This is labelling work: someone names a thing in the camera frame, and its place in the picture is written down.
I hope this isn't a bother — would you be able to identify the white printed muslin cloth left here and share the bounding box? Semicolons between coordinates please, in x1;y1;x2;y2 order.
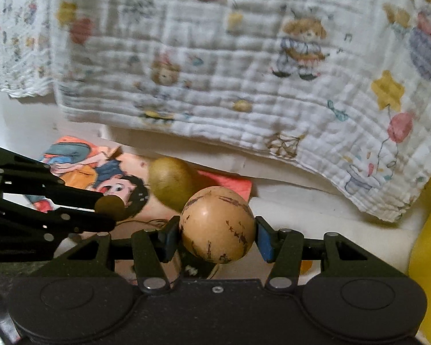
0;0;53;98

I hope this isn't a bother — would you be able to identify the white printed muslin cloth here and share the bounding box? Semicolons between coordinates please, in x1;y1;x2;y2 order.
0;0;53;98
51;0;431;222

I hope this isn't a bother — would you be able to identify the pale striped pepino melon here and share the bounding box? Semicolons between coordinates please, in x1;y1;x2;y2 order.
179;186;256;264

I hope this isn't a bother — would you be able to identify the yellow-green lumpy pear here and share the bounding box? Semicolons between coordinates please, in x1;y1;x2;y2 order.
149;157;198;213

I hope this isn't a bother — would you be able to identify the small orange kumquat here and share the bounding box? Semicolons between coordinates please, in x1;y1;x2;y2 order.
300;260;313;275

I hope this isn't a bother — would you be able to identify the white printed muslin cloth right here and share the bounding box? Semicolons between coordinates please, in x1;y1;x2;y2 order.
51;0;431;222

